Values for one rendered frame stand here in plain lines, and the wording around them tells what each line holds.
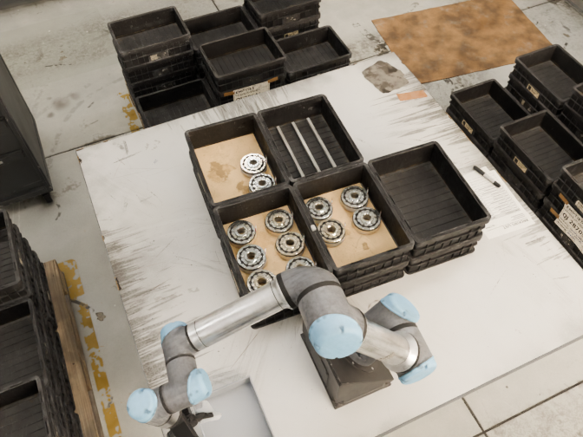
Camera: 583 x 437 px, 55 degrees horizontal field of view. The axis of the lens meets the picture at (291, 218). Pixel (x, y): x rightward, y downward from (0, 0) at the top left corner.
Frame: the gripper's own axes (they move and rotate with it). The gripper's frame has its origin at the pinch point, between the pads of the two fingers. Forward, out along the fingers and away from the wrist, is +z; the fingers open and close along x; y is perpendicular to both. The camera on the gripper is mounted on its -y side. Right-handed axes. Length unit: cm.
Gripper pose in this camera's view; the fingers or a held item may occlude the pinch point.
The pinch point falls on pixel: (199, 431)
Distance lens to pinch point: 175.6
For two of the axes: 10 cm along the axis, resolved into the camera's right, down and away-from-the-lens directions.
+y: -4.6, -7.2, 5.2
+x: -8.5, 5.3, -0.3
